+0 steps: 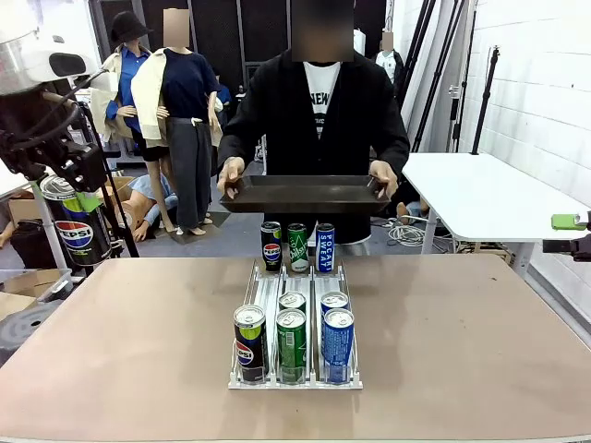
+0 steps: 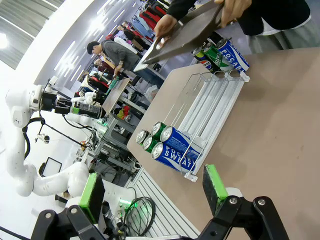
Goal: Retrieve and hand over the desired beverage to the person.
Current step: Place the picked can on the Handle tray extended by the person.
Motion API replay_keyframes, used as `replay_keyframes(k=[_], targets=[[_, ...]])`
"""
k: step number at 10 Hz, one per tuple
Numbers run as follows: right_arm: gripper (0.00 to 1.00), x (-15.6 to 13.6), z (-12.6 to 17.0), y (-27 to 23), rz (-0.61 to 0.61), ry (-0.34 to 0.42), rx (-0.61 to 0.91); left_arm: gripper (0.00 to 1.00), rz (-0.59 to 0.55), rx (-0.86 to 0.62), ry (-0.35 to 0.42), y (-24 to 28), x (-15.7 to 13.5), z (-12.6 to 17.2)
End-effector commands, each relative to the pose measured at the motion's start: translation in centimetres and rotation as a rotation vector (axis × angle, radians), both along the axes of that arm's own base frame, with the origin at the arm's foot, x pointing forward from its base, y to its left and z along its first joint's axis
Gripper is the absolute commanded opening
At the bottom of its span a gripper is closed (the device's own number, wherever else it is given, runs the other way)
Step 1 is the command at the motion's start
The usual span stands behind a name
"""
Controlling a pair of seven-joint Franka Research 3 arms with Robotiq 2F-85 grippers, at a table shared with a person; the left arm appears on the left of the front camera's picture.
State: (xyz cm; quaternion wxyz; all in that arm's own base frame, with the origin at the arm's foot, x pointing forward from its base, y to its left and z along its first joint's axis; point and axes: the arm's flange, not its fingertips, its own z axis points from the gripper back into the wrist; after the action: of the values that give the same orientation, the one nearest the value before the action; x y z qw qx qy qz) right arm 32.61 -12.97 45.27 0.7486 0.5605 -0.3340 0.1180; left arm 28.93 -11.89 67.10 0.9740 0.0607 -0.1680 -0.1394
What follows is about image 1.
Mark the lying mannequin blue shirt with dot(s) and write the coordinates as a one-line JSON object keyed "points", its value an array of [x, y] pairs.
{"points": [[148, 194]]}

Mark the thin black light stand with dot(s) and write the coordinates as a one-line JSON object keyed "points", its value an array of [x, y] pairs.
{"points": [[486, 101]]}

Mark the black Pepsi can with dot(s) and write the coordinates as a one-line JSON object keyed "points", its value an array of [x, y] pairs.
{"points": [[80, 235], [250, 346], [271, 249]]}

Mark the person in black jacket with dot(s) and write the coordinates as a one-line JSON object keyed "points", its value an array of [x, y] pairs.
{"points": [[286, 115]]}

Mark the black leaning stand poles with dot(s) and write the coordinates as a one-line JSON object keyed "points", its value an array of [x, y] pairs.
{"points": [[433, 92]]}

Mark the mannequin with navy top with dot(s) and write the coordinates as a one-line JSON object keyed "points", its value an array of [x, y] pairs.
{"points": [[184, 83]]}

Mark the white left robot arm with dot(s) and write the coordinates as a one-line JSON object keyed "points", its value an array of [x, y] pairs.
{"points": [[27, 60]]}

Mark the grey plastic crate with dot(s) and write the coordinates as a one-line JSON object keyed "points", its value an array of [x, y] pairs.
{"points": [[55, 286]]}

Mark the person's right forearm black sleeve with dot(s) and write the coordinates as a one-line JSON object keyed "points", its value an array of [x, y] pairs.
{"points": [[233, 138]]}

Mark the clear acrylic can rack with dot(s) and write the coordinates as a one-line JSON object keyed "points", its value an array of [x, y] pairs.
{"points": [[268, 286]]}

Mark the mannequin with white black jacket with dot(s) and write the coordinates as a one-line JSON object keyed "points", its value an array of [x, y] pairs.
{"points": [[388, 60]]}

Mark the green Chilsung cider can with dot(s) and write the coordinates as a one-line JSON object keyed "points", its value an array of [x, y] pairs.
{"points": [[292, 300], [292, 346], [297, 249]]}

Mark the black serving tray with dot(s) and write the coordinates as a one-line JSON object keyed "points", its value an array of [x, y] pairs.
{"points": [[300, 198]]}

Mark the person's right hand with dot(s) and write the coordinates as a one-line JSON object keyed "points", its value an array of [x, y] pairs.
{"points": [[231, 171]]}

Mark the person's left forearm black sleeve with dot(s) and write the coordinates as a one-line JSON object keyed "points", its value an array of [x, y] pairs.
{"points": [[392, 138]]}

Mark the black bag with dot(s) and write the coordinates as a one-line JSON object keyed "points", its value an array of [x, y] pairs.
{"points": [[32, 240]]}

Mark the person's left hand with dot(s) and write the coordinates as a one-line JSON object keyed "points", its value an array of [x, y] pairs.
{"points": [[385, 177]]}

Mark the blue Pocari Sweat can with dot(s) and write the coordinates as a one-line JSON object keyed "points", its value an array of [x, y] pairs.
{"points": [[334, 300], [338, 346], [325, 249]]}

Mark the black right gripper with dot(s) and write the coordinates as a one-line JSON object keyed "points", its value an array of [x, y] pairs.
{"points": [[584, 247]]}

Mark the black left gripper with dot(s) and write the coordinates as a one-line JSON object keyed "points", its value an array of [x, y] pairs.
{"points": [[69, 161]]}

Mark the mannequin with black hat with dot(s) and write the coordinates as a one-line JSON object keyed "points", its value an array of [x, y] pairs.
{"points": [[131, 69]]}

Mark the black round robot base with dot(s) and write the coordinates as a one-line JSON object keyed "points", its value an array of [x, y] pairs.
{"points": [[23, 327]]}

